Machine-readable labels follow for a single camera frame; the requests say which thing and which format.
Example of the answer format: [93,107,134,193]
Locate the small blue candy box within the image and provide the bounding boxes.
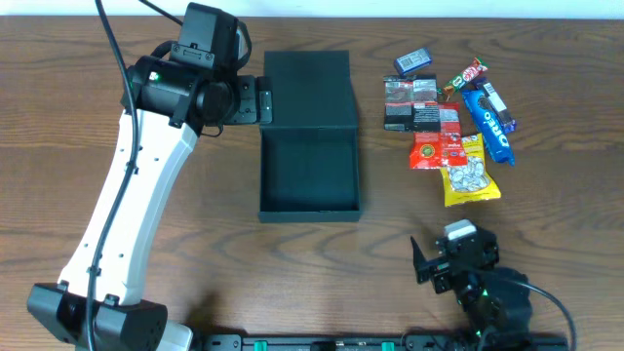
[394,48,433,76]

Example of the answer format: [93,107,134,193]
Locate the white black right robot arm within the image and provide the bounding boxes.
[410,227,532,338]

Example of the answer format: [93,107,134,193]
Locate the blue Oreo cookie pack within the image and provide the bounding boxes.
[461,90,515,166]

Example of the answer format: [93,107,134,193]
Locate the black snack packet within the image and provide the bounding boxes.
[383,74,441,133]

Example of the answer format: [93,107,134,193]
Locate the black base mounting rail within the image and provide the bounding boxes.
[190,333,568,351]

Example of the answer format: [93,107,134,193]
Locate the dark green gift box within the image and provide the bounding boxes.
[258,51,361,223]

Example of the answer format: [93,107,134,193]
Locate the dark blue wafer bar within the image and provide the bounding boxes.
[473,77,517,134]

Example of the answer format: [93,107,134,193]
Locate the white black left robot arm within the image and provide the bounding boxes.
[26,56,272,350]

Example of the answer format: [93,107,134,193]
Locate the red green chocolate bar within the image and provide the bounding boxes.
[441,57,489,100]

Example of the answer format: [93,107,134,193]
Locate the yellow Hacks candy bag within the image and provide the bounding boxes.
[441,134,501,207]

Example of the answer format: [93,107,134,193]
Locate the red snack bag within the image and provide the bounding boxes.
[409,102,468,170]

